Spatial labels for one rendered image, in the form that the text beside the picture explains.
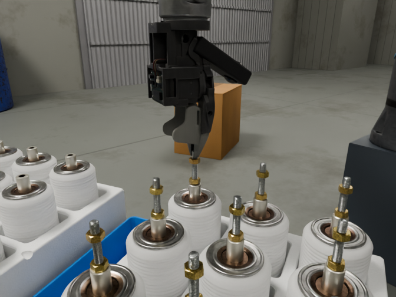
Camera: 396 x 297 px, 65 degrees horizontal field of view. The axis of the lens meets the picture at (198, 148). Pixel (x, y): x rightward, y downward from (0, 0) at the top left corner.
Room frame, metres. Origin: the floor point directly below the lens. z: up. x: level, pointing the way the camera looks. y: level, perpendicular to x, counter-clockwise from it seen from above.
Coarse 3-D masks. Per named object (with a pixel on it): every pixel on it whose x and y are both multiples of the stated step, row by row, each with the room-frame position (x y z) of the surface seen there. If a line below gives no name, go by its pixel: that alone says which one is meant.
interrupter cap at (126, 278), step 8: (112, 264) 0.32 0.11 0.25; (88, 272) 0.31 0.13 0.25; (112, 272) 0.31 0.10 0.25; (120, 272) 0.30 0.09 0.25; (128, 272) 0.30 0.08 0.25; (80, 280) 0.29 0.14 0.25; (88, 280) 0.29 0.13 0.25; (112, 280) 0.29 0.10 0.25; (120, 280) 0.29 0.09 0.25; (128, 280) 0.29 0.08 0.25; (72, 288) 0.28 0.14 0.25; (80, 288) 0.28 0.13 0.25; (88, 288) 0.28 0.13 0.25; (112, 288) 0.28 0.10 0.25; (120, 288) 0.28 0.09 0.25; (128, 288) 0.28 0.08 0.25; (72, 296) 0.27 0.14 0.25; (80, 296) 0.27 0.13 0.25; (88, 296) 0.27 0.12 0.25; (96, 296) 0.27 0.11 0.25; (104, 296) 0.27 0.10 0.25; (112, 296) 0.27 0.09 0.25; (120, 296) 0.27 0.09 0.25; (128, 296) 0.27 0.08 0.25
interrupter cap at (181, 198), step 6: (180, 192) 0.51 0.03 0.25; (186, 192) 0.51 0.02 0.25; (204, 192) 0.51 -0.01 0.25; (210, 192) 0.51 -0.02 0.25; (174, 198) 0.49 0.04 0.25; (180, 198) 0.49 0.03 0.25; (186, 198) 0.50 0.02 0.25; (204, 198) 0.49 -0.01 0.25; (210, 198) 0.49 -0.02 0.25; (180, 204) 0.47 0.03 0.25; (186, 204) 0.47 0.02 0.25; (192, 204) 0.47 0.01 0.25; (198, 204) 0.47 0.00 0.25; (204, 204) 0.47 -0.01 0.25; (210, 204) 0.47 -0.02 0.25
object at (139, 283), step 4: (128, 268) 0.32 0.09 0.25; (136, 272) 0.31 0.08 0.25; (136, 276) 0.30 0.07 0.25; (140, 276) 0.31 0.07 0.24; (72, 280) 0.30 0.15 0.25; (136, 280) 0.29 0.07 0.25; (140, 280) 0.30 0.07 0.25; (136, 284) 0.29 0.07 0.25; (140, 284) 0.29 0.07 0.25; (136, 288) 0.28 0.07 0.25; (140, 288) 0.28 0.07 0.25; (144, 288) 0.29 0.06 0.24; (64, 292) 0.28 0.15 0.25; (136, 292) 0.28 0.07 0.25; (140, 292) 0.28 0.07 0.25; (144, 292) 0.28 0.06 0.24; (64, 296) 0.27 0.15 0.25; (132, 296) 0.27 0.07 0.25; (136, 296) 0.27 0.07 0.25; (140, 296) 0.27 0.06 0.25; (144, 296) 0.28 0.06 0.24
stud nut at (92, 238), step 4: (100, 228) 0.29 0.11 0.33; (88, 232) 0.28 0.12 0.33; (100, 232) 0.28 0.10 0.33; (104, 232) 0.28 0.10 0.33; (88, 236) 0.28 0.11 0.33; (92, 236) 0.27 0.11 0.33; (96, 236) 0.27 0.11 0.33; (100, 236) 0.28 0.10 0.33; (104, 236) 0.28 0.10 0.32; (88, 240) 0.28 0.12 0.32; (92, 240) 0.27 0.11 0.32; (96, 240) 0.27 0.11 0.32; (100, 240) 0.28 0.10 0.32
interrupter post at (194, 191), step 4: (192, 184) 0.49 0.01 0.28; (196, 184) 0.49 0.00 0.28; (200, 184) 0.49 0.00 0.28; (192, 188) 0.48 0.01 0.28; (196, 188) 0.48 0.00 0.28; (200, 188) 0.49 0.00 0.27; (192, 192) 0.48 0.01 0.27; (196, 192) 0.48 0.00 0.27; (200, 192) 0.49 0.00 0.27; (192, 196) 0.48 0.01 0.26; (196, 196) 0.48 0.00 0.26; (200, 196) 0.49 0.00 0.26; (192, 200) 0.48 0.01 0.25; (196, 200) 0.48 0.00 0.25
